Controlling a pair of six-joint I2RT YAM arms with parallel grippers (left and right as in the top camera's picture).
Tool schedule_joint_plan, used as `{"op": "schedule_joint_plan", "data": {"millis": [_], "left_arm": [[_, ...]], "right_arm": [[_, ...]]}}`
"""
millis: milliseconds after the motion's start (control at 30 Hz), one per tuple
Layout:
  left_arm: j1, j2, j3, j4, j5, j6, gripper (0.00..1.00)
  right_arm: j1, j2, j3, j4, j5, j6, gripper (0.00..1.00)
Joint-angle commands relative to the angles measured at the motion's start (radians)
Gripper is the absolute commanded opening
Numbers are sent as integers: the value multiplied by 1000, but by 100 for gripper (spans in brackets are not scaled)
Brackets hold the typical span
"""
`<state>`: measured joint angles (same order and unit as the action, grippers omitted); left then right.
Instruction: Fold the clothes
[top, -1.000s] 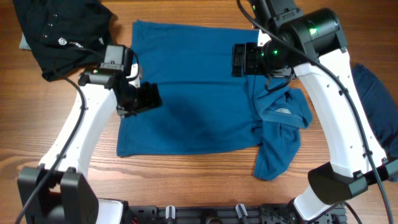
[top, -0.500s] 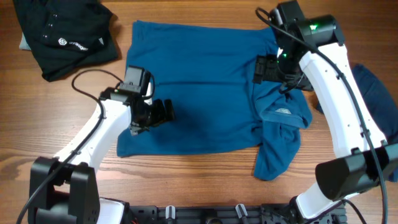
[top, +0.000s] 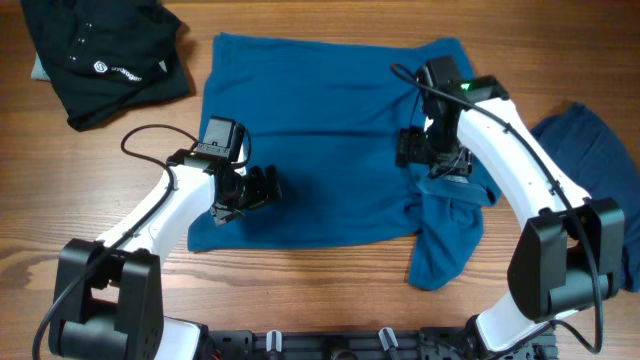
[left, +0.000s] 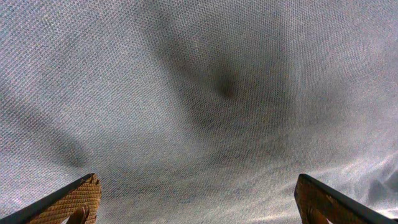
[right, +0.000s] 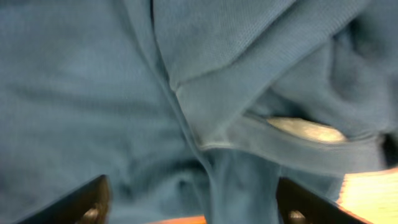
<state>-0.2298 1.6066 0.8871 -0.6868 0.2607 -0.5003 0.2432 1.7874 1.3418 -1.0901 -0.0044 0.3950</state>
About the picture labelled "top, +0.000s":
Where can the dark navy crumpled garment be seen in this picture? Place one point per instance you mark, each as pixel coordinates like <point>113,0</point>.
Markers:
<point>593,156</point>

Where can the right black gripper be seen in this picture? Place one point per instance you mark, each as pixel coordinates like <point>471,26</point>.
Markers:
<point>409,149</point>

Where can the blue polo shirt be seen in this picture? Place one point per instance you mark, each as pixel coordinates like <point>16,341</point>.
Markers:
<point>327,117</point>

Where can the black folded polo shirt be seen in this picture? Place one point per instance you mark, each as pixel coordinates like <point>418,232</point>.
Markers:
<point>103,56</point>

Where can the grey folded cloth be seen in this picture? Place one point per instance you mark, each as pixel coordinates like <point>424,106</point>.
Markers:
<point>38,72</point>

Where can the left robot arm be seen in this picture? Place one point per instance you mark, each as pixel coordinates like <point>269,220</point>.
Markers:
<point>108,301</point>

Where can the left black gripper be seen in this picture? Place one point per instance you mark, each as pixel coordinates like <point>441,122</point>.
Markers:
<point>259,195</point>

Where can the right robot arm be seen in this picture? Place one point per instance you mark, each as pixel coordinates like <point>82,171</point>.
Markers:
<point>568,255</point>

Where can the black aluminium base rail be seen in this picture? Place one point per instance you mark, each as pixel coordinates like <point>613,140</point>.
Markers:
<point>431,343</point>

